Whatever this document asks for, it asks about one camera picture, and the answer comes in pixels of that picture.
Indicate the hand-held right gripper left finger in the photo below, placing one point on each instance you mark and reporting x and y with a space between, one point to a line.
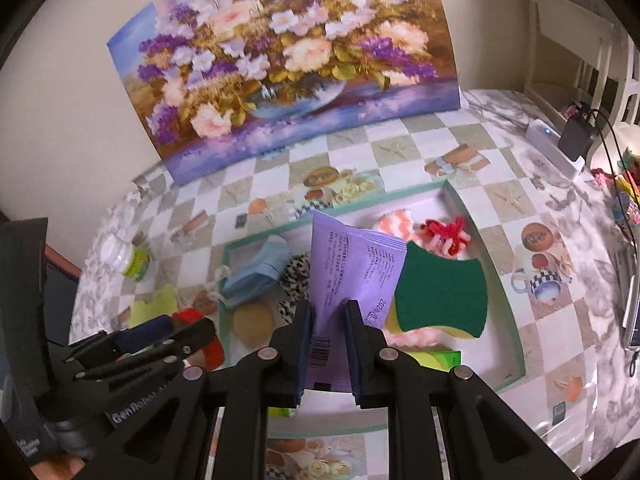
305 355

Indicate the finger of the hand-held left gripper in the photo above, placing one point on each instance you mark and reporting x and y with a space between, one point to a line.
145 334
192 336

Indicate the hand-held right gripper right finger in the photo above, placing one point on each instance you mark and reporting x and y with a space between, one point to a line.
354 355

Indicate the red tape roll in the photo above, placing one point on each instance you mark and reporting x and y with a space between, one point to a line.
211 355

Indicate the round beige powder puff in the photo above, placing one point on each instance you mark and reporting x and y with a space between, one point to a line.
252 325

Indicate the pink scrunchie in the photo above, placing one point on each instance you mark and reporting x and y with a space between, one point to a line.
425 340

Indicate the black and white scrunchie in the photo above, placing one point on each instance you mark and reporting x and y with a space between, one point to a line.
295 280

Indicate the purple packet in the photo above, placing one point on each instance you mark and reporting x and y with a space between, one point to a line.
345 270

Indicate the green packet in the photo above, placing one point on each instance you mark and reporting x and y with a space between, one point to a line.
440 360
157 302

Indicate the blue face mask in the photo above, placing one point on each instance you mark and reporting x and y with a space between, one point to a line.
255 275

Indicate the green and yellow sponge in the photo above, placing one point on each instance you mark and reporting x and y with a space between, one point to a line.
440 290

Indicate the pink checked cloth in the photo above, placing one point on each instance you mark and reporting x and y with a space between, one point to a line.
397 222

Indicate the white box with teal rim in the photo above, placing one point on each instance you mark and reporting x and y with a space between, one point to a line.
500 360

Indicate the red yarn bow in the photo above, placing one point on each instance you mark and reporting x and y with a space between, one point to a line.
442 232

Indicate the dark wooden furniture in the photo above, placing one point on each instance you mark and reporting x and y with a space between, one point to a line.
60 305

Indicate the green bottle with white cap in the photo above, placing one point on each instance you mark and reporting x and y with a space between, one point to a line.
131 262

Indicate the floral painting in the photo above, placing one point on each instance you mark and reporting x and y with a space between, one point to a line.
280 60

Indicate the white power strip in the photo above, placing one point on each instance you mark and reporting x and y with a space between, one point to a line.
542 135

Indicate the black charger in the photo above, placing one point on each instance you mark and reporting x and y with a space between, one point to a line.
575 137

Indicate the colourful small items pile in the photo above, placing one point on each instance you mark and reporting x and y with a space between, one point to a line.
625 195

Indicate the white chair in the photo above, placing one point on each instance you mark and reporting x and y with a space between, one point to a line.
570 30

